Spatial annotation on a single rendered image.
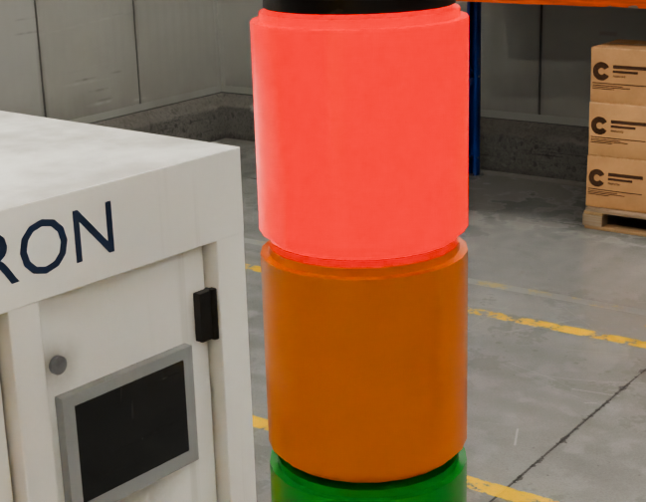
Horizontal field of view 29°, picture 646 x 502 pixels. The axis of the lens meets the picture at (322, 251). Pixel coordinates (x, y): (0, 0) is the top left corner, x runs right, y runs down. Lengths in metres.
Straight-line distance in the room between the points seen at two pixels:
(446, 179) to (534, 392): 5.69
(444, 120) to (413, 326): 0.05
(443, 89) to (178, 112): 11.11
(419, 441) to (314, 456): 0.03
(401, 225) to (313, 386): 0.04
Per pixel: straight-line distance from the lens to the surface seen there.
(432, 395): 0.29
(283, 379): 0.30
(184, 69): 11.56
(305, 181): 0.28
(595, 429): 5.63
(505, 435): 5.53
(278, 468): 0.32
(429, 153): 0.28
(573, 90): 10.01
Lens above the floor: 2.35
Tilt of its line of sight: 17 degrees down
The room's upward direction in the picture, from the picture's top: 2 degrees counter-clockwise
